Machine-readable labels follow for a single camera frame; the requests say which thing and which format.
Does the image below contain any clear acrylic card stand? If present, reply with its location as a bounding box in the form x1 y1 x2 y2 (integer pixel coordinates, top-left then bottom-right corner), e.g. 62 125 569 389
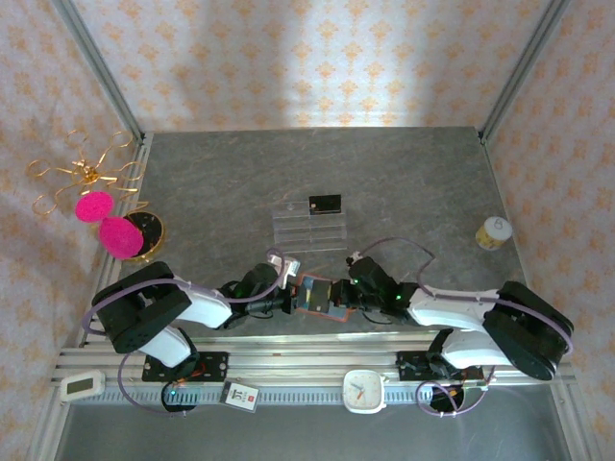
271 204 349 255

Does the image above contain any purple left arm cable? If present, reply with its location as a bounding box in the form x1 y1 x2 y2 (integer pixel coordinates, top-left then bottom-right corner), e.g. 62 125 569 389
82 247 288 420

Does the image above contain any aluminium frame post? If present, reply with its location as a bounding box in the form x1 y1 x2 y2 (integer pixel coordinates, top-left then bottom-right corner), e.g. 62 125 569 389
479 0 572 143
51 0 148 145

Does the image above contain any large pink foam ball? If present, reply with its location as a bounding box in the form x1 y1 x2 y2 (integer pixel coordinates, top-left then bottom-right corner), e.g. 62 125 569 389
98 216 144 260

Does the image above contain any orange card holder wallet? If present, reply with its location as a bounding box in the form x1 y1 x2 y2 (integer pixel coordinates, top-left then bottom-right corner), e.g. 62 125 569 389
293 273 355 325

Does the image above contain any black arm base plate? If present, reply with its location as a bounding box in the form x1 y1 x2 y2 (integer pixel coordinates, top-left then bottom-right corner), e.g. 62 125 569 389
141 349 230 384
395 350 485 384

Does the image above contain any grey slotted cable duct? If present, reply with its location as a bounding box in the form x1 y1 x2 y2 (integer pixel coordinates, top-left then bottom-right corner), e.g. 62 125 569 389
103 386 481 410

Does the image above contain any yellow white small can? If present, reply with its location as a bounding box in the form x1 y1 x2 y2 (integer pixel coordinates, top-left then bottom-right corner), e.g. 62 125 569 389
475 215 513 252

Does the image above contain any white square analog clock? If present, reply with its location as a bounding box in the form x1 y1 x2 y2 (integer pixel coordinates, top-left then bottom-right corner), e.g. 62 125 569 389
342 369 388 415

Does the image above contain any white digital display device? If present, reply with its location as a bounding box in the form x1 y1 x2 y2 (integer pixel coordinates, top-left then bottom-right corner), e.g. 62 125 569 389
59 370 107 403

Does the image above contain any gold wire ornament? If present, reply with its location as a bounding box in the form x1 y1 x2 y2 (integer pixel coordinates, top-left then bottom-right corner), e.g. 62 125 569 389
26 128 150 217

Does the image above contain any round black gold-rimmed dish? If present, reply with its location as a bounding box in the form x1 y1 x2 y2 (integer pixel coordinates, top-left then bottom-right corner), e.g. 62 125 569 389
122 209 166 263

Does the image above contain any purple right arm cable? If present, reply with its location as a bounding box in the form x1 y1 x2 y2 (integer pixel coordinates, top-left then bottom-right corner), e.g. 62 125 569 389
353 236 576 420

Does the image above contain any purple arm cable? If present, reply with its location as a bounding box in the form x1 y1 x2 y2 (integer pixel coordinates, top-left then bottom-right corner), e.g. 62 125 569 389
353 236 576 420
82 247 288 420

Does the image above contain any black credit card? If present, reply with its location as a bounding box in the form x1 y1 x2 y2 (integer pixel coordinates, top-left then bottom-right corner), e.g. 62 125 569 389
307 193 344 216

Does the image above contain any white badge card with number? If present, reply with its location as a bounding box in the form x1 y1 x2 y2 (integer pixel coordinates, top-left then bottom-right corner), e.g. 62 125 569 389
219 378 261 414

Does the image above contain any small pink foam ball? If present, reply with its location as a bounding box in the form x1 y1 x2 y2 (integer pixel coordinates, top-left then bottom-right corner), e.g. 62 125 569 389
74 190 115 224

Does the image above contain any aluminium side rail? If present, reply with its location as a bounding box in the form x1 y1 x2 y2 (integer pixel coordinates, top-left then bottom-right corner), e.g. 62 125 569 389
75 133 156 348
479 133 548 346

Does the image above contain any aluminium front mounting rail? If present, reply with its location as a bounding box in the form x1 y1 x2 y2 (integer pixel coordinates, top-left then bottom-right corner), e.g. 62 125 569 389
52 334 578 391

